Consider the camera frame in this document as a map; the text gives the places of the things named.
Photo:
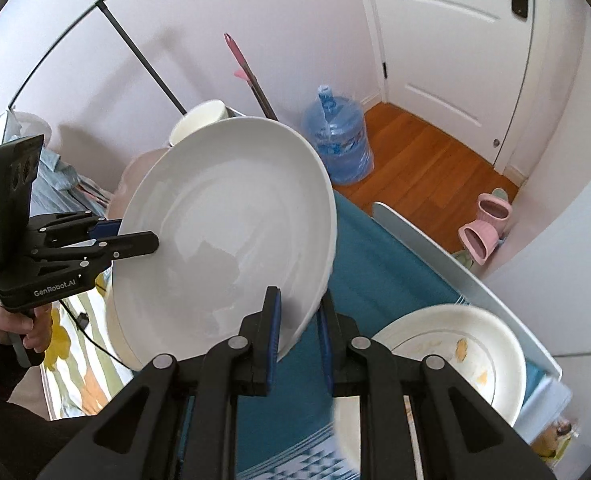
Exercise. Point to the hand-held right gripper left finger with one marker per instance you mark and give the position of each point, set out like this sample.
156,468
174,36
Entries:
273,340

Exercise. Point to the door hinge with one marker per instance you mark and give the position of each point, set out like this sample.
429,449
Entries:
385,71

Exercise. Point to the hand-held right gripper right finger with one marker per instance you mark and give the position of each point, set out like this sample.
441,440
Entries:
324,345

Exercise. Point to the blue water jug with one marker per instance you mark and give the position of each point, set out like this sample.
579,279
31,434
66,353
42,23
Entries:
340,145

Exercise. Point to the floral blanket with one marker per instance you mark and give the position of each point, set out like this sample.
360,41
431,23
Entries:
75,385

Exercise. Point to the black garment rack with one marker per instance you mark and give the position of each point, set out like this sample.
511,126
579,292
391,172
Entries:
140,55

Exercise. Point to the white door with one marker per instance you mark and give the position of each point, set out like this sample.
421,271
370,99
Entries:
450,35

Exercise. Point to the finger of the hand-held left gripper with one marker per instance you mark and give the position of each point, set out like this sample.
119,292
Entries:
135,245
103,227

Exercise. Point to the duck print plate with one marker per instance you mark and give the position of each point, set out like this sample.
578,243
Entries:
450,345

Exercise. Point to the light blue shirt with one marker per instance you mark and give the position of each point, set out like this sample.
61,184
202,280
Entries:
55,170

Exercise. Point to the person's left forearm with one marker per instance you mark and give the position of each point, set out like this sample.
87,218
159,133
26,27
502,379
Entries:
5,420

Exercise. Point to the green slipper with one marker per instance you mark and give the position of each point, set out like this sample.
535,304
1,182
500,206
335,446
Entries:
500,193
463,261

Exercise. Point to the teal tablecloth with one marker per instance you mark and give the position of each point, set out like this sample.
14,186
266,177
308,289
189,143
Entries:
385,270

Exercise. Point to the small white plate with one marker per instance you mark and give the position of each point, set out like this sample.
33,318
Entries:
348,435

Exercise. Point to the pink slipper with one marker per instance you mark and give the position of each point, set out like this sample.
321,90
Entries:
475,242
494,210

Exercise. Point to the large white plate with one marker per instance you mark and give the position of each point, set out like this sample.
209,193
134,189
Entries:
225,200

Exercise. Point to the cream bowl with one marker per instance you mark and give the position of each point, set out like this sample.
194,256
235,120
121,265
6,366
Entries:
195,120

